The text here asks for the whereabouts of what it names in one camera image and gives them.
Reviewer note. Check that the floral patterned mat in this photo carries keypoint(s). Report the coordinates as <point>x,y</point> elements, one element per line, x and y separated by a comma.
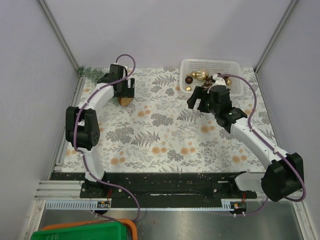
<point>157,132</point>

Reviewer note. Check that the large gold striped bauble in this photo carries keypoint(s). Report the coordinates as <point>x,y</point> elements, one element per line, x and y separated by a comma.
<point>202,75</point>

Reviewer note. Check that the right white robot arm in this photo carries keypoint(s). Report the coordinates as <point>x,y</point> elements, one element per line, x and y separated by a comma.
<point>284,172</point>

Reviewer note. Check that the white slotted cable duct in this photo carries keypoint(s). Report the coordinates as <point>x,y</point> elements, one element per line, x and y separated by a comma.
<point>78,205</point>

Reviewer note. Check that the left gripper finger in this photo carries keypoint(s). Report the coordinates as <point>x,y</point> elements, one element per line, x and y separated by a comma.
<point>126,93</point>
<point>130,83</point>

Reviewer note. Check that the white plastic basket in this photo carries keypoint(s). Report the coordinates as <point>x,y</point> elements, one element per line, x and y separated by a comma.
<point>190,66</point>

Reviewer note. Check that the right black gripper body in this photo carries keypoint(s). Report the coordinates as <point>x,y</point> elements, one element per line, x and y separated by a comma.
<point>206,105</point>

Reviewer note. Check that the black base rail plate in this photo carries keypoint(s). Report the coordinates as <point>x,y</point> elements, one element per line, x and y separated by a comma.
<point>161,190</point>

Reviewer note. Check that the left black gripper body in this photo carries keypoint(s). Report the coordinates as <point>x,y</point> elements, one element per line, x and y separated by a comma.
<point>124,84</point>

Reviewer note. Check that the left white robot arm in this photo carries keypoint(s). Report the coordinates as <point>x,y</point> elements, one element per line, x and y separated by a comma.
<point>82,126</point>

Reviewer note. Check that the small frosted christmas tree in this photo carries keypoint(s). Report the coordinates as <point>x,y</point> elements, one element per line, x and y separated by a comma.
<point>92,75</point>

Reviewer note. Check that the small gold bauble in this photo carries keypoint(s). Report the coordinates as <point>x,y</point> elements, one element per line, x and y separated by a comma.
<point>188,88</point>

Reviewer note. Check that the green plastic bin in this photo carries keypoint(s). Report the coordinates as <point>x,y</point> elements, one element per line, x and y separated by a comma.
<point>100,231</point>

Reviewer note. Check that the dark brown bauble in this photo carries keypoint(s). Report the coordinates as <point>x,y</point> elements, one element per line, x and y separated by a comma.
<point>189,79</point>

